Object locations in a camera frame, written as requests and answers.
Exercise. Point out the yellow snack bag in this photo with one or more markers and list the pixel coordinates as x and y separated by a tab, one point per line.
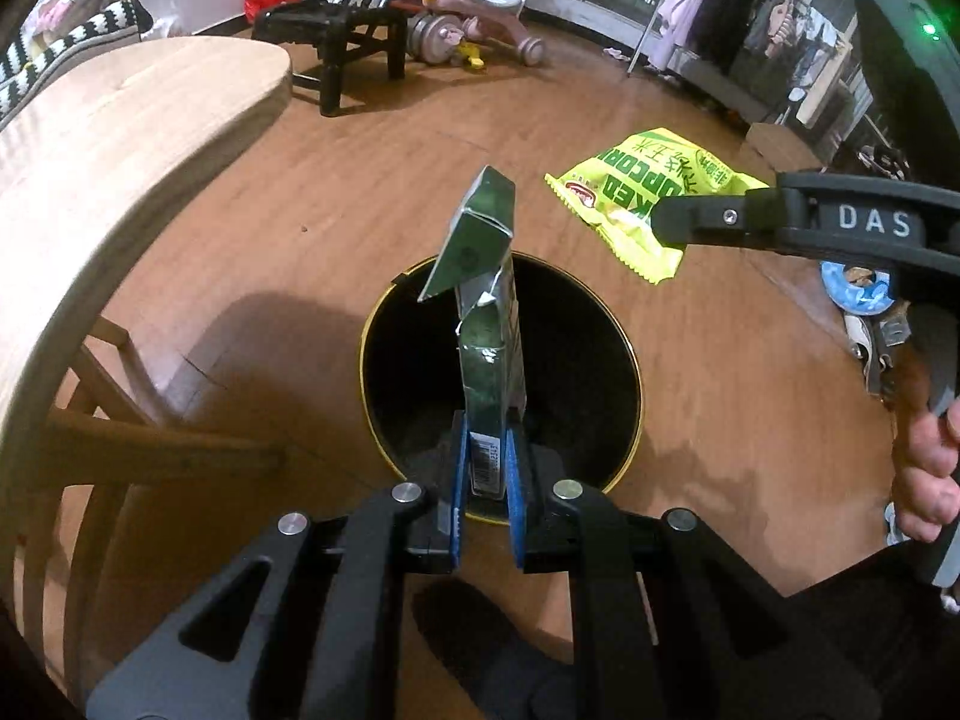
630	187

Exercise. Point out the cardboard box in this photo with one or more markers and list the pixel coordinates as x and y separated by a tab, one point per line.
784	146

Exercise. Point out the grey white shoe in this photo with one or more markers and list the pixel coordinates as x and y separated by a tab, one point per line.
877	352

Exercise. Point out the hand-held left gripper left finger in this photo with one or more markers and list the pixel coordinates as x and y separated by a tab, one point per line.
457	499

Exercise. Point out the person's right hand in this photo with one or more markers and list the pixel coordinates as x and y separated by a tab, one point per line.
926	480

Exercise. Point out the green drink carton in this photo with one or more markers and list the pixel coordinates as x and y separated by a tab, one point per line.
487	360

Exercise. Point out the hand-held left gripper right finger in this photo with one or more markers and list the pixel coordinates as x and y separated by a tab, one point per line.
516	499

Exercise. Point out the blue patterned tape roll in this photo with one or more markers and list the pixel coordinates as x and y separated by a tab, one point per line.
862	298

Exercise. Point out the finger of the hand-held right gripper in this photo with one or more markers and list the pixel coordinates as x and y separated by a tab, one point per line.
712	219

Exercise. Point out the black round trash bin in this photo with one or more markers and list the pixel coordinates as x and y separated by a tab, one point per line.
574	360

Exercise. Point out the yellow toy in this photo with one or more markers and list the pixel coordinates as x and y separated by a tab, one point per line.
469	54

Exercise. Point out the black white patterned sofa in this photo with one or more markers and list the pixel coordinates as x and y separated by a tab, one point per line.
75	41

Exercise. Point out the pink tricycle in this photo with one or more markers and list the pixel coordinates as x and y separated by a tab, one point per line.
480	15

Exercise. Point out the hanging light clothes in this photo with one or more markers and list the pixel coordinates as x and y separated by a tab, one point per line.
806	45

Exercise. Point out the black coat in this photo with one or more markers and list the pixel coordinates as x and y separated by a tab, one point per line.
731	15

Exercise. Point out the black wooden chair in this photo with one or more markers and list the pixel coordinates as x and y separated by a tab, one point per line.
330	19

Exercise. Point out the pink coat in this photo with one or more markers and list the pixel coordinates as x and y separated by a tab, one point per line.
686	7

